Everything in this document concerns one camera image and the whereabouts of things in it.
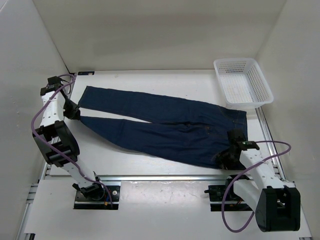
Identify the aluminium left frame rail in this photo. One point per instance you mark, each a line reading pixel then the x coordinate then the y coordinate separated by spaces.
pixel 44 145

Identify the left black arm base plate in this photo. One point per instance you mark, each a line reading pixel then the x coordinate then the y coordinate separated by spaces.
pixel 97 198

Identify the white plastic mesh basket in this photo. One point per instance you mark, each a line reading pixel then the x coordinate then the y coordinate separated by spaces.
pixel 242 83

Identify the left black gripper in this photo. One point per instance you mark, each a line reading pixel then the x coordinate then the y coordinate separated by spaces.
pixel 74 113

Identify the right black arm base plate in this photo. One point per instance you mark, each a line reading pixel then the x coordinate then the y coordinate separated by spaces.
pixel 233 203

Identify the dark blue denim trousers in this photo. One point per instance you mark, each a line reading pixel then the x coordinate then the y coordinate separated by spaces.
pixel 177 129

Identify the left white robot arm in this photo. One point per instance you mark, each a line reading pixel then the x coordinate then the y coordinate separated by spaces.
pixel 57 144

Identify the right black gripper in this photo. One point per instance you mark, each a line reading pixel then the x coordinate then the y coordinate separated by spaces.
pixel 225 163

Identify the black corner bracket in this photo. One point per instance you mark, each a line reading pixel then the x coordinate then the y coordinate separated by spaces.
pixel 86 73

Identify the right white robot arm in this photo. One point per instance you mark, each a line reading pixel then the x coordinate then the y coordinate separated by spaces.
pixel 275 203

